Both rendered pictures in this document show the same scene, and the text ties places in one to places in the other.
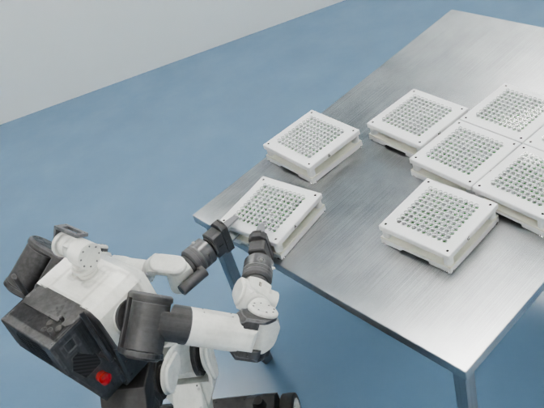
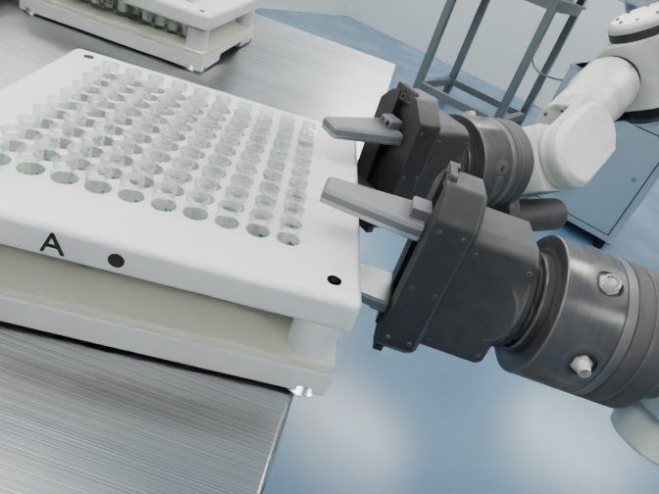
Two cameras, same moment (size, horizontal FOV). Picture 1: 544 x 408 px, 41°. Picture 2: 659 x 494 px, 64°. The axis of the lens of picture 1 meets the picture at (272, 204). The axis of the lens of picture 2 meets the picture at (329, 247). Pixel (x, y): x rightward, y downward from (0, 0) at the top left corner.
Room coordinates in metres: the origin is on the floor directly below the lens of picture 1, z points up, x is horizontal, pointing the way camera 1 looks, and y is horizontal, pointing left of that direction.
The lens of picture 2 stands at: (1.99, 0.28, 1.06)
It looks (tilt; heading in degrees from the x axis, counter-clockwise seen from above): 32 degrees down; 212
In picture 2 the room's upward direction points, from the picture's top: 20 degrees clockwise
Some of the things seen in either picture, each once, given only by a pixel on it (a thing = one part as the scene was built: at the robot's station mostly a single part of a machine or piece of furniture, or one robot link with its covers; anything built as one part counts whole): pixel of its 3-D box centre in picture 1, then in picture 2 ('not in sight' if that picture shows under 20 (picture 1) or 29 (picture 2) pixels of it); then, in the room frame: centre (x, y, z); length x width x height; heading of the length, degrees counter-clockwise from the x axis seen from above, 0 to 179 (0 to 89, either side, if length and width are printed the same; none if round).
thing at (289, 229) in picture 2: not in sight; (276, 275); (1.79, 0.12, 0.87); 0.01 x 0.01 x 0.07
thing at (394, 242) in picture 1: (439, 228); (152, 18); (1.53, -0.45, 0.84); 0.24 x 0.24 x 0.02; 34
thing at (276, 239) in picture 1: (269, 210); (182, 158); (1.79, 0.01, 0.89); 0.25 x 0.24 x 0.02; 41
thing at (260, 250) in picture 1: (260, 259); (430, 161); (1.58, 0.08, 0.90); 0.12 x 0.10 x 0.13; 163
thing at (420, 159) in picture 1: (464, 153); not in sight; (1.76, -0.63, 0.89); 0.25 x 0.24 x 0.02; 29
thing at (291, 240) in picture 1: (274, 221); (173, 217); (1.79, 0.01, 0.84); 0.24 x 0.24 x 0.02; 41
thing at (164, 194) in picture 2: not in sight; (157, 244); (1.84, 0.07, 0.87); 0.01 x 0.01 x 0.07
